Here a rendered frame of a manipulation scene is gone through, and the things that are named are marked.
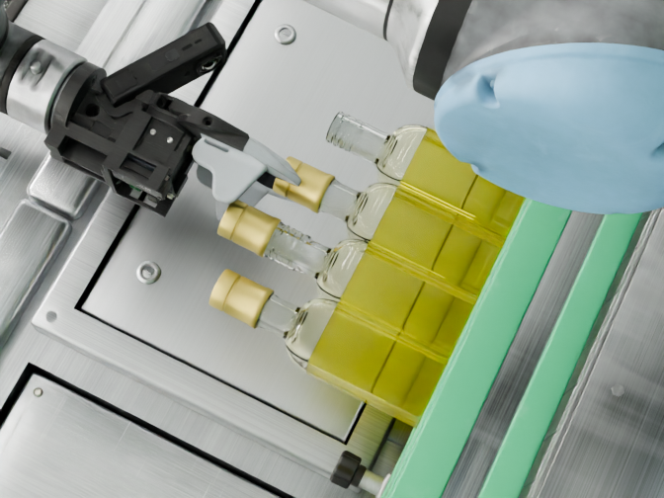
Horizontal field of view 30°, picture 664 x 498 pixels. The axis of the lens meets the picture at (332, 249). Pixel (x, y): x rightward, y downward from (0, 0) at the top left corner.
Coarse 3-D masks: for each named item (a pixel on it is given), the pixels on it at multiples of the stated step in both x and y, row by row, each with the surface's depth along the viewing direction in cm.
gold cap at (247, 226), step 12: (240, 204) 103; (228, 216) 103; (240, 216) 103; (252, 216) 103; (264, 216) 103; (228, 228) 103; (240, 228) 103; (252, 228) 103; (264, 228) 103; (240, 240) 103; (252, 240) 103; (264, 240) 103
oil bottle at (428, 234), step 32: (384, 192) 103; (352, 224) 103; (384, 224) 103; (416, 224) 103; (448, 224) 103; (480, 224) 103; (416, 256) 102; (448, 256) 102; (480, 256) 102; (480, 288) 101
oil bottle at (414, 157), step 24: (384, 144) 106; (408, 144) 105; (432, 144) 105; (384, 168) 105; (408, 168) 104; (432, 168) 104; (456, 168) 104; (432, 192) 104; (456, 192) 104; (480, 192) 104; (504, 192) 104; (480, 216) 103; (504, 216) 103
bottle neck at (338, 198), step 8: (336, 184) 105; (328, 192) 105; (336, 192) 105; (344, 192) 105; (352, 192) 105; (328, 200) 105; (336, 200) 105; (344, 200) 105; (352, 200) 104; (320, 208) 105; (328, 208) 105; (336, 208) 105; (344, 208) 105; (336, 216) 106; (344, 216) 105
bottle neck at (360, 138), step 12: (336, 120) 106; (348, 120) 107; (360, 120) 107; (336, 132) 106; (348, 132) 106; (360, 132) 106; (372, 132) 106; (384, 132) 107; (336, 144) 107; (348, 144) 107; (360, 144) 106; (372, 144) 106; (360, 156) 107; (372, 156) 106
